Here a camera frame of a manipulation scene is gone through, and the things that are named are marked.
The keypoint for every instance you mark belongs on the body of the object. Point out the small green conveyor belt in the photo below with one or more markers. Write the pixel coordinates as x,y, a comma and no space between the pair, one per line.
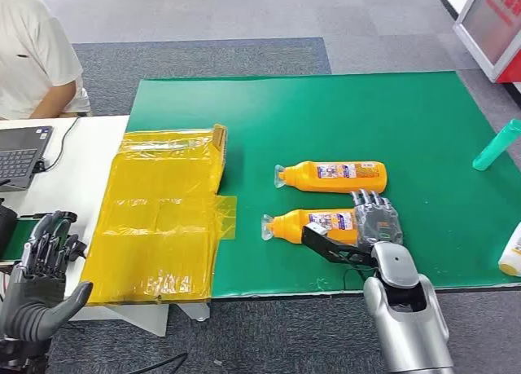
18,236

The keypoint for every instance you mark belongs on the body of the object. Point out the black device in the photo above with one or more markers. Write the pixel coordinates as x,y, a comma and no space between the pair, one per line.
6,226

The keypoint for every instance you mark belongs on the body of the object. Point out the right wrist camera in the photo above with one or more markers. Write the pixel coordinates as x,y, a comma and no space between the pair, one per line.
333,247

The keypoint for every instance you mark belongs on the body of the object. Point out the teal green bottle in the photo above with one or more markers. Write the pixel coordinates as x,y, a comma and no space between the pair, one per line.
494,147

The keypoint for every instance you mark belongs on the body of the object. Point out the yellow plastic sheet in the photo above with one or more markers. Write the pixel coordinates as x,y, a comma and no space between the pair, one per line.
163,226

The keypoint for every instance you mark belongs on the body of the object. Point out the grey laptop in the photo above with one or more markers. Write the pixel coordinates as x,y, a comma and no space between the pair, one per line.
18,155

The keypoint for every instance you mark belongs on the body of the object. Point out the green table mat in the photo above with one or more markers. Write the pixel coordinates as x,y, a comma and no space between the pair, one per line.
326,118

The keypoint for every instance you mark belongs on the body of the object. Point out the white table foot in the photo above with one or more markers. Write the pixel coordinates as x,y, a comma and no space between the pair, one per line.
195,311

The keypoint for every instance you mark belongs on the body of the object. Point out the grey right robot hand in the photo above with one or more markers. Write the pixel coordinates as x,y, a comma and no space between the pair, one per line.
378,223

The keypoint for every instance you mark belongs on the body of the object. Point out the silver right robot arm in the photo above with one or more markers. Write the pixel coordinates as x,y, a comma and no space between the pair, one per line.
407,339

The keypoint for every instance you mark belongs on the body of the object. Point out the person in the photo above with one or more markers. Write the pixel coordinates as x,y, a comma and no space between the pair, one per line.
29,53

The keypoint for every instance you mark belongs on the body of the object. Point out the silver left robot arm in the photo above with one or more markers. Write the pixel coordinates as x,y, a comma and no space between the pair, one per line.
20,358

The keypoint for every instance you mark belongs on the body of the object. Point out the white and red display stand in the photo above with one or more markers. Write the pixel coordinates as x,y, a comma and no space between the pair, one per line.
488,26

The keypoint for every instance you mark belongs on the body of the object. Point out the orange detergent bottle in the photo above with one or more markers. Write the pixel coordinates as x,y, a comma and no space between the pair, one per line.
309,181
297,226

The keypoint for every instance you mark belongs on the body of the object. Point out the white and yellow bottle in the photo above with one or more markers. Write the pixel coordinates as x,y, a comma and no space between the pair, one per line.
513,255

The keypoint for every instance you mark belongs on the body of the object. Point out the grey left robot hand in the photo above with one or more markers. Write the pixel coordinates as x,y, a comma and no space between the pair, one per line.
32,307

